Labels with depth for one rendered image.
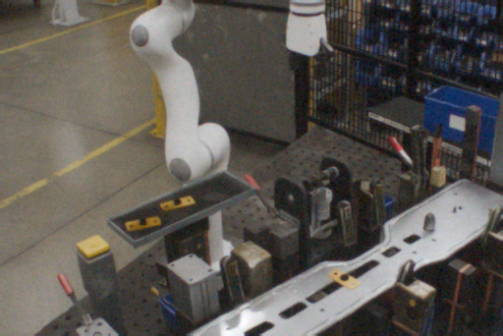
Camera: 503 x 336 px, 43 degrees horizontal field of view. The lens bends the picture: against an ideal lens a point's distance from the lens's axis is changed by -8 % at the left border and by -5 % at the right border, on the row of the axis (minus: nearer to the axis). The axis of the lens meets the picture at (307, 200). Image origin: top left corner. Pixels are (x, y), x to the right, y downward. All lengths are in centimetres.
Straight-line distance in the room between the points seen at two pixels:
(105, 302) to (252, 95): 285
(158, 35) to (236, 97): 266
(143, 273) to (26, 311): 124
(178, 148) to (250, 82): 246
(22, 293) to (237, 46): 199
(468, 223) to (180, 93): 88
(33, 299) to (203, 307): 198
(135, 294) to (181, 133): 59
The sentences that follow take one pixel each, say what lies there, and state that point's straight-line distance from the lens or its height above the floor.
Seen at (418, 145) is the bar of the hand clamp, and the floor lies 116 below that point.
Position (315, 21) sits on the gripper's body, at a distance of 158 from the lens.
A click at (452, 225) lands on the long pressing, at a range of 190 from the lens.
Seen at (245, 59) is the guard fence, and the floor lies 69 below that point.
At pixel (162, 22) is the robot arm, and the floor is 156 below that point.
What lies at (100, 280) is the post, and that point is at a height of 108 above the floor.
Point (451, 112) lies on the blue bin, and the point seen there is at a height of 113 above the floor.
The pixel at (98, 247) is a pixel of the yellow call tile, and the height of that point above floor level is 116.
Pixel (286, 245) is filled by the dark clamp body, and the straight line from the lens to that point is 169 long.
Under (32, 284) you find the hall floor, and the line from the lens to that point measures 353.
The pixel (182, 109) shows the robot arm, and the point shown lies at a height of 131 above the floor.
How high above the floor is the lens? 199
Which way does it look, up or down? 30 degrees down
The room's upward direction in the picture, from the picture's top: straight up
